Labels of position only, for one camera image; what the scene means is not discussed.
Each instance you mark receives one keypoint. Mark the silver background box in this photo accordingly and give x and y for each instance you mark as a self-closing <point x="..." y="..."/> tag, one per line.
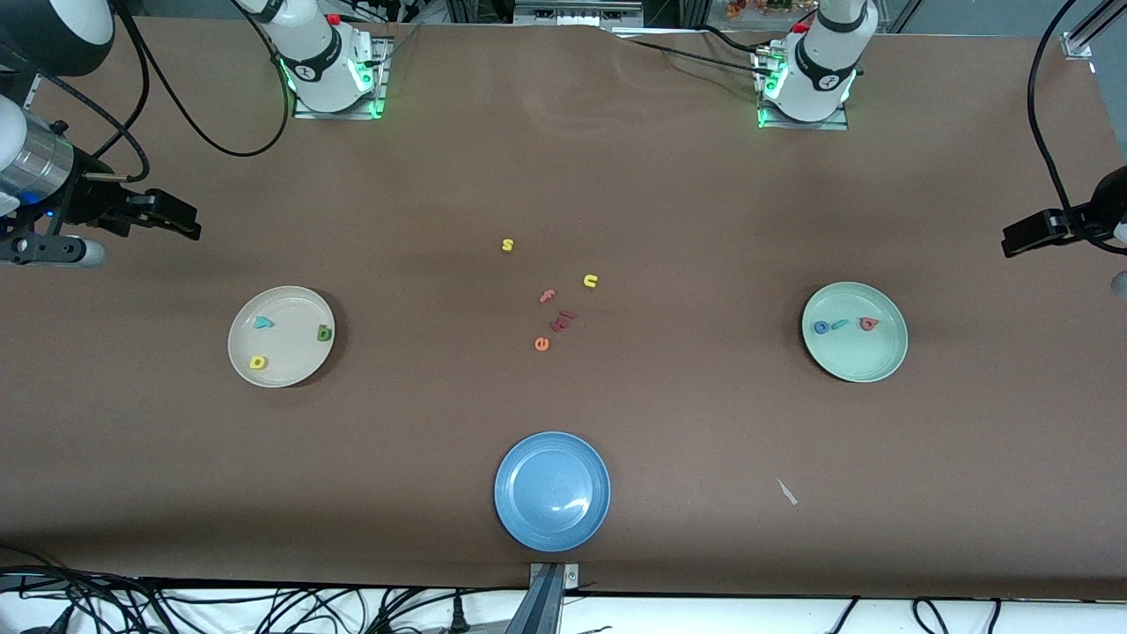
<point x="577" y="11"/>

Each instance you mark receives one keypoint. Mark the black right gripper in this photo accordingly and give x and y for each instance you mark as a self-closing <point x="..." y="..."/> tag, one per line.
<point x="88" y="201"/>

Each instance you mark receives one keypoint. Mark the aluminium frame profile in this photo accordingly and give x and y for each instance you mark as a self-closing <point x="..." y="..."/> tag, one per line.
<point x="33" y="88"/>

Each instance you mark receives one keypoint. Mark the blue round plate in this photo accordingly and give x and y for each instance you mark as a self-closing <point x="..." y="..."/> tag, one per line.
<point x="552" y="491"/>

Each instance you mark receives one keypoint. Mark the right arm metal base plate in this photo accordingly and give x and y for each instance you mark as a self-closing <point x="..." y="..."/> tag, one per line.
<point x="304" y="112"/>

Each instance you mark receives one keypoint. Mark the white paper scrap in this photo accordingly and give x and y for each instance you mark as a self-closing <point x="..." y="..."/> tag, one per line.
<point x="786" y="491"/>

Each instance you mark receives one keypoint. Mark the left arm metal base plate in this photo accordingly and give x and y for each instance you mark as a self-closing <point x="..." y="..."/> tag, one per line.
<point x="836" y="125"/>

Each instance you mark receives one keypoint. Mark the beige round plate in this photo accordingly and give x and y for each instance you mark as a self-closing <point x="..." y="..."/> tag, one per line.
<point x="290" y="348"/>

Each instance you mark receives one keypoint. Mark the pale green round plate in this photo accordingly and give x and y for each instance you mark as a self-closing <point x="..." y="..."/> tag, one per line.
<point x="854" y="357"/>

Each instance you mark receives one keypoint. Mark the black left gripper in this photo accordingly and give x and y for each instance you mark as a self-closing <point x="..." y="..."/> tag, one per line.
<point x="1102" y="206"/>

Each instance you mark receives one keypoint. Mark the silver table edge bracket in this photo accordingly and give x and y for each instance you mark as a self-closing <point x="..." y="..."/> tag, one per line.
<point x="570" y="577"/>

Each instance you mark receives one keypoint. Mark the aluminium corner bracket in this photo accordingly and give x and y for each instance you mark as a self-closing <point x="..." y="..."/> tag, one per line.
<point x="1079" y="44"/>

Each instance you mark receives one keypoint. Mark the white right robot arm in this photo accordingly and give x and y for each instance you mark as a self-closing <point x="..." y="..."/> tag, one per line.
<point x="321" y="66"/>

